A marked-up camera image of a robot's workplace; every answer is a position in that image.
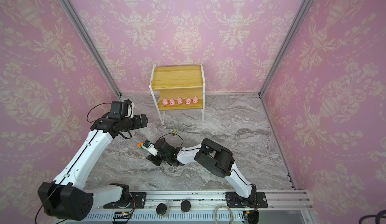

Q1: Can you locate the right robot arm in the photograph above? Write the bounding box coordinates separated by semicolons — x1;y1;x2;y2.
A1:
141;137;257;208

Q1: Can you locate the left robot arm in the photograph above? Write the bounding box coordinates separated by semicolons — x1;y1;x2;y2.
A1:
37;99;148;221

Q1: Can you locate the black round knob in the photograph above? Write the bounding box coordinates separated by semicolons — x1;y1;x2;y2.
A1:
156;203;170;217
181;200;192;213

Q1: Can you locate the wooden two-tier shelf white frame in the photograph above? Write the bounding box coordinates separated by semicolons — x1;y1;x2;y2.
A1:
149;64;206;124

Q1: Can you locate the coiled white cable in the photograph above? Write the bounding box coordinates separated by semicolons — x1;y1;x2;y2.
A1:
214;205;234;224

